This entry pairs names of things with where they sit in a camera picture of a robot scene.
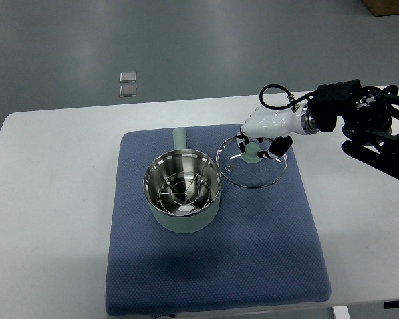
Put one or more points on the glass lid green knob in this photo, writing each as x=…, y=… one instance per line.
x=248, y=169

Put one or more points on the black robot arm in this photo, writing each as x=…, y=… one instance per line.
x=371, y=121

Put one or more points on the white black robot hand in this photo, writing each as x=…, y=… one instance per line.
x=265, y=134

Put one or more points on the wire steamer rack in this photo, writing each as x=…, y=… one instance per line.
x=184, y=193

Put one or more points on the cardboard box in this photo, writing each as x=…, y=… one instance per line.
x=380, y=8

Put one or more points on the blue quilted mat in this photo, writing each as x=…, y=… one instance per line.
x=262, y=249

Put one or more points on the green steel pot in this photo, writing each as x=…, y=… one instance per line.
x=178, y=160

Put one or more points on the upper floor outlet plate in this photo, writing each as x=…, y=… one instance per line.
x=128, y=76

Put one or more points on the black table control panel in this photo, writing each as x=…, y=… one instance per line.
x=391, y=305

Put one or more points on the white table leg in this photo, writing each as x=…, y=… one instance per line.
x=340, y=312

